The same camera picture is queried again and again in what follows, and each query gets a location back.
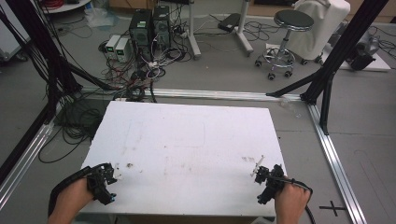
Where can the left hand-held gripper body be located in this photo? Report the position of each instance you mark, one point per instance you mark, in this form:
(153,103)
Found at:
(99,186)

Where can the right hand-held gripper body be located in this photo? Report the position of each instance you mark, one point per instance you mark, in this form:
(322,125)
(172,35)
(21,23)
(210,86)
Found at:
(272,186)

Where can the person's right hand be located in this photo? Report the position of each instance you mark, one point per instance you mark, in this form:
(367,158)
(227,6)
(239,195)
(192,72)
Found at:
(291,202)

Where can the person's left hand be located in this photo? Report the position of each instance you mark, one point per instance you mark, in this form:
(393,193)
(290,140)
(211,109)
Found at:
(72,199)

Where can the crumpled clear plastic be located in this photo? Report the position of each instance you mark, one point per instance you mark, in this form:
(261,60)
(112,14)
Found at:
(289,105)

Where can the grey power supply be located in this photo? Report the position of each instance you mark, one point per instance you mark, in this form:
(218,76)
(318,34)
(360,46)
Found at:
(111,45)
(122,49)

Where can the white table leg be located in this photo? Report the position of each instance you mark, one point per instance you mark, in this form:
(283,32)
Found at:
(193,34)
(243,28)

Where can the black computer tower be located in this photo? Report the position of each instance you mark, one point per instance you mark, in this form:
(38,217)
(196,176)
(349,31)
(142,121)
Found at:
(162,26)
(140,31)

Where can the flat black box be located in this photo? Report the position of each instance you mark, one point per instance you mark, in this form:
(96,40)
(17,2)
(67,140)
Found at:
(229,22)

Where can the black device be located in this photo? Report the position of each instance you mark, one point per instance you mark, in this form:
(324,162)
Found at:
(361,60)

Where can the clear plastic bag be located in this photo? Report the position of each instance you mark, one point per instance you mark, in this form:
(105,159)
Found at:
(99,17)

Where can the round black stool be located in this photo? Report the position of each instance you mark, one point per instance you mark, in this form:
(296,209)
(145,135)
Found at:
(292,20)

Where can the white floor board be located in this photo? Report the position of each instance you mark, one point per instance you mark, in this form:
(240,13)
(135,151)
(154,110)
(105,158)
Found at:
(378,63)

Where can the white cloth cover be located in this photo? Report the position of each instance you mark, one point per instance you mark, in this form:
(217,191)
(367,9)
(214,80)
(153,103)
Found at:
(327,21)

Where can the grey panel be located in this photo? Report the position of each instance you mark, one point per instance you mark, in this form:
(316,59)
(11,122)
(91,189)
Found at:
(9,37)

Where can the round white table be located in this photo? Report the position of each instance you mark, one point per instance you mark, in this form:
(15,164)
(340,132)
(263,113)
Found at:
(70,6)

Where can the long aluminium floor rail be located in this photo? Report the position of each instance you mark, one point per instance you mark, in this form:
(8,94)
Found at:
(218,94)

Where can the black floor rail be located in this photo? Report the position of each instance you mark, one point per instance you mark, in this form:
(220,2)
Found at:
(21,146)

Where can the black diagonal frame brace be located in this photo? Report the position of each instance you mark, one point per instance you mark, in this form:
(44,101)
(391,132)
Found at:
(292,85)
(90,77)

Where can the black upright frame strut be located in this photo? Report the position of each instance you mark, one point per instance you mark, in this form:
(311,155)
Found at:
(327,102)

